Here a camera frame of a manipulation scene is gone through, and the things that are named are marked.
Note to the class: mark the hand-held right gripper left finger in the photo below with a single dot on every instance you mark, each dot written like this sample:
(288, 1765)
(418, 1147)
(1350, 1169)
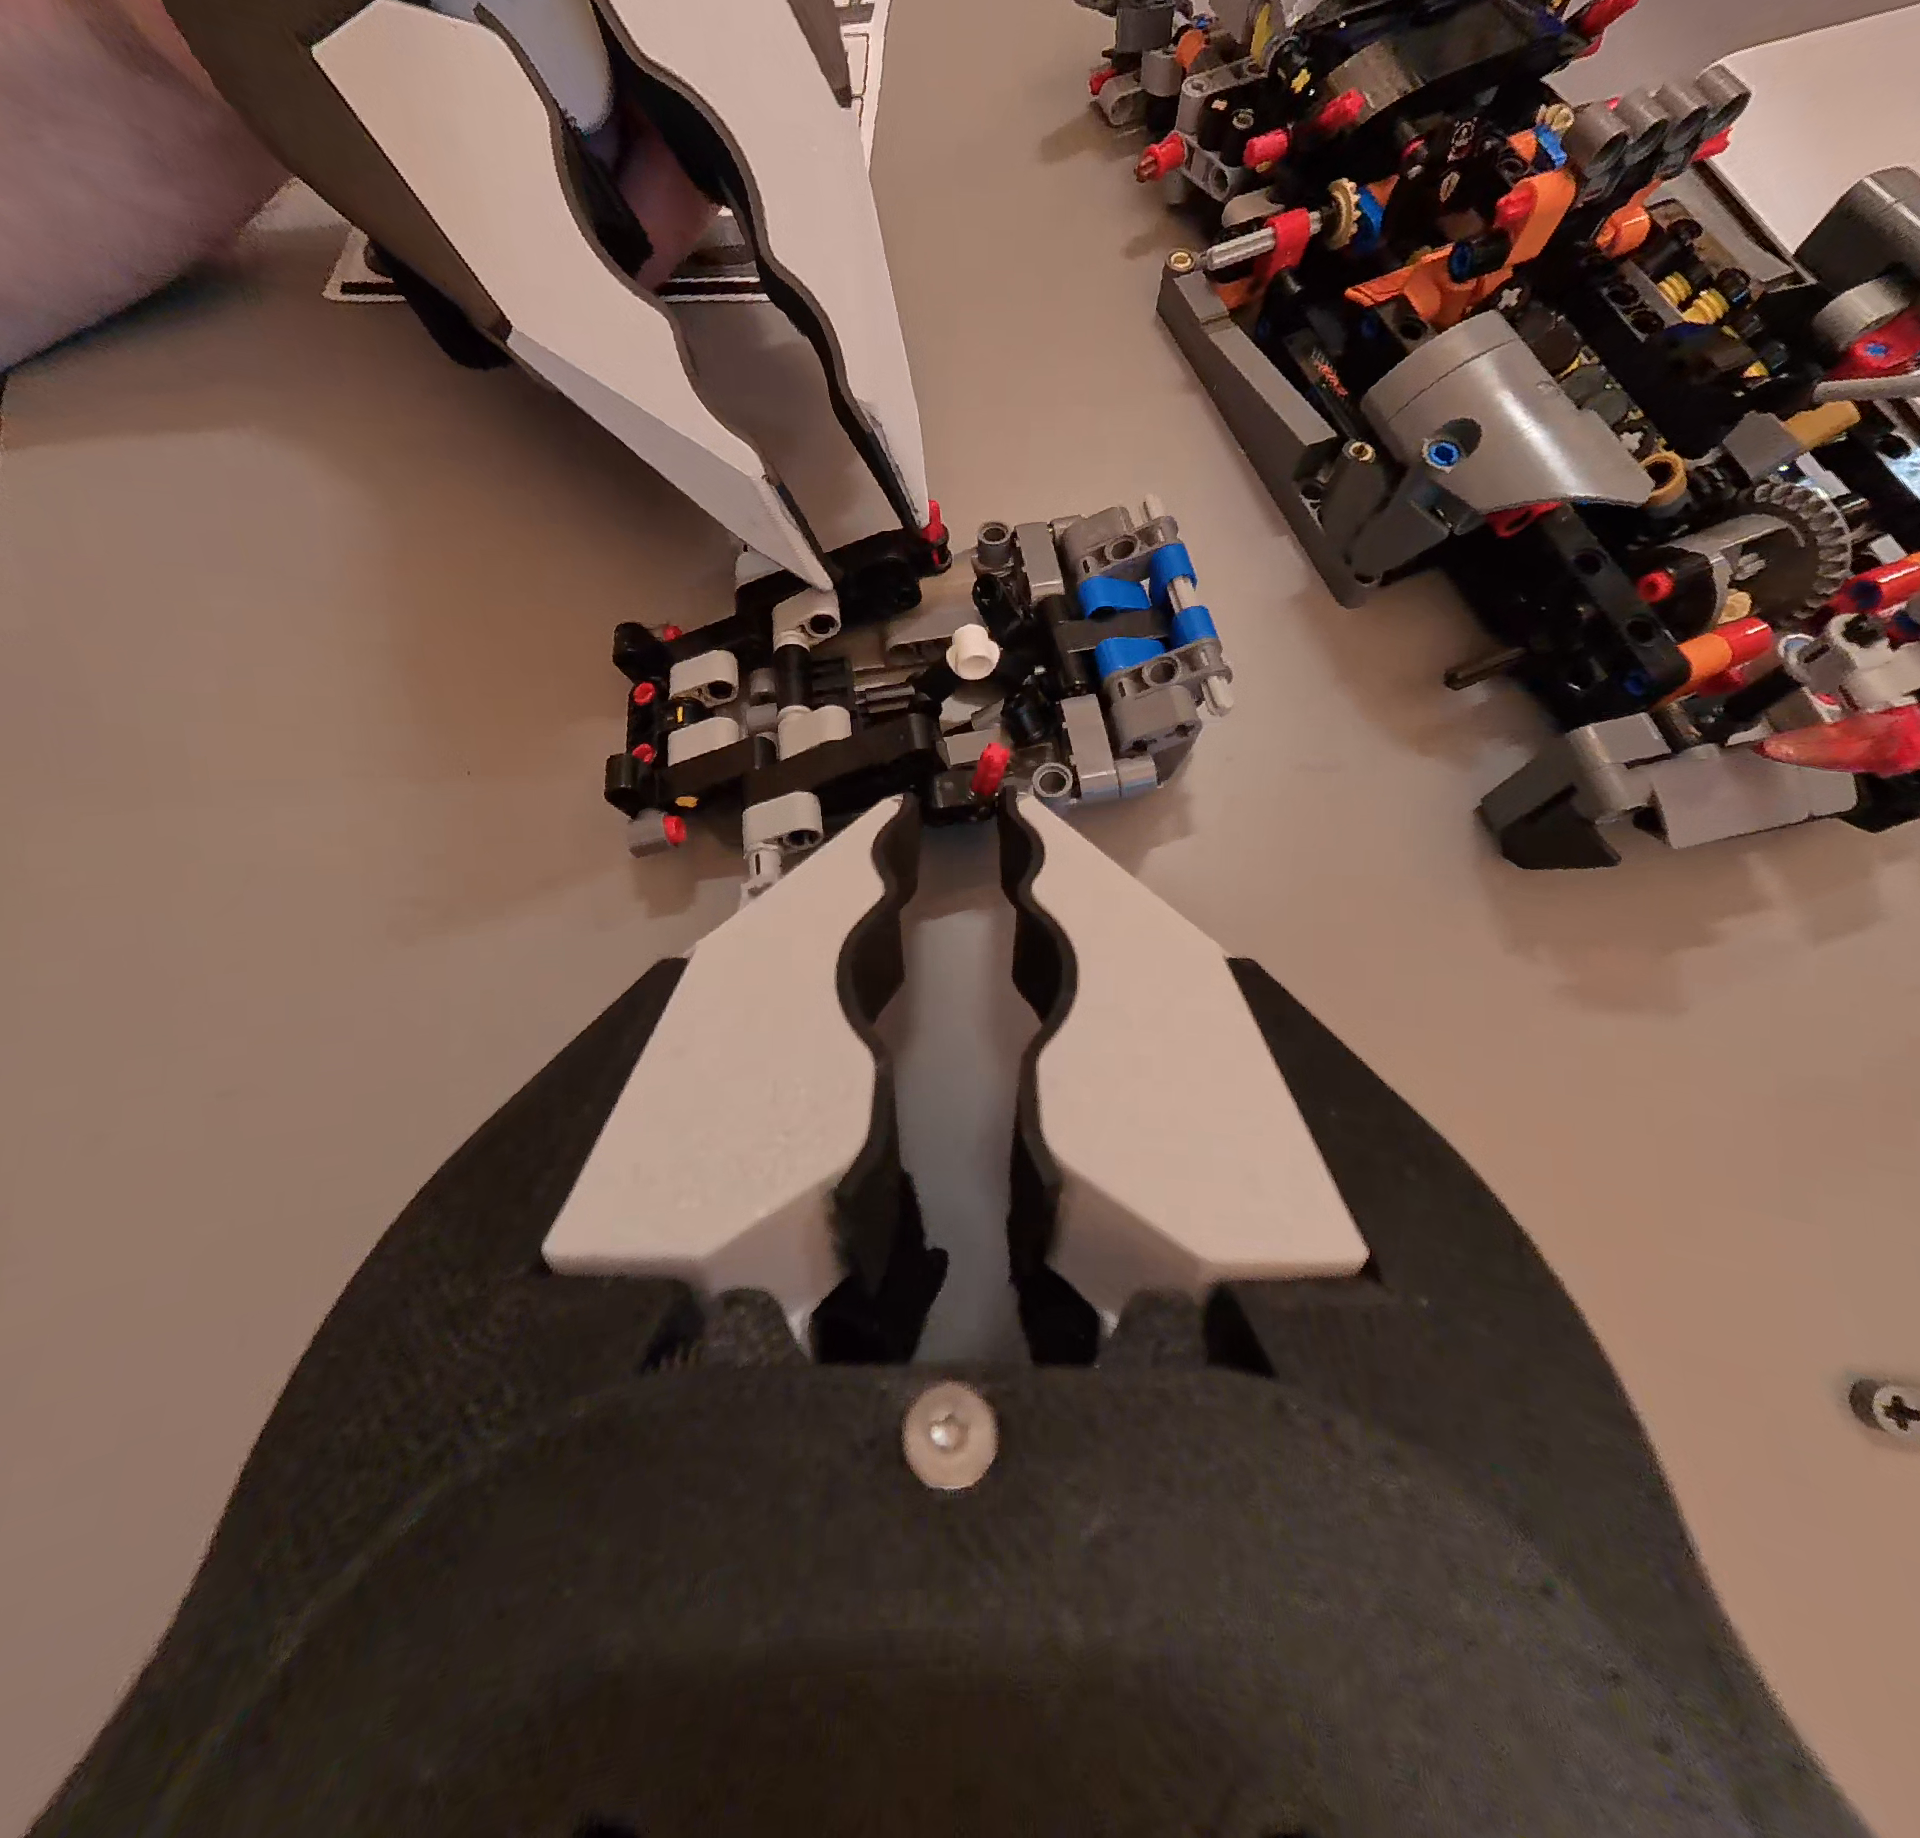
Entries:
(721, 1117)

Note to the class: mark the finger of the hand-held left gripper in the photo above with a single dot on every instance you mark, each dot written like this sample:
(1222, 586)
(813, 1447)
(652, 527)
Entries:
(480, 173)
(764, 141)

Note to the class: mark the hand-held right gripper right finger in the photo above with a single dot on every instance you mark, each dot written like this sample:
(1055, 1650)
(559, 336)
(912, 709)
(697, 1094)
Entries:
(1187, 1117)

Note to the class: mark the small black grey lego assembly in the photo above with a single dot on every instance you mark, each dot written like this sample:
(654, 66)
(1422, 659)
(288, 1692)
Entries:
(841, 728)

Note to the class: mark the small white lego connector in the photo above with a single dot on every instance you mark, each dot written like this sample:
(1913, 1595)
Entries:
(972, 649)

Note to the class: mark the person's left forearm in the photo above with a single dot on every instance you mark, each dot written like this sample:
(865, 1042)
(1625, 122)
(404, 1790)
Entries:
(91, 114)

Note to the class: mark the lego sticker sheet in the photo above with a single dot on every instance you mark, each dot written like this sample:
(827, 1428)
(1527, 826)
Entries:
(883, 24)

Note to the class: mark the large lego car chassis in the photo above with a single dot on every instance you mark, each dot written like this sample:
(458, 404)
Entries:
(1499, 407)

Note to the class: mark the person's left hand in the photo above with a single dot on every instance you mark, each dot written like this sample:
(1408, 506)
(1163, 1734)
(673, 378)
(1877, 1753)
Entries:
(670, 225)

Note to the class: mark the small grey pin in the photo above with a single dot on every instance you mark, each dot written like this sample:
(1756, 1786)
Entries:
(1888, 1407)

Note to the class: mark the white moulded plastic base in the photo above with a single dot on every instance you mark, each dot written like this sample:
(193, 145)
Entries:
(1829, 114)

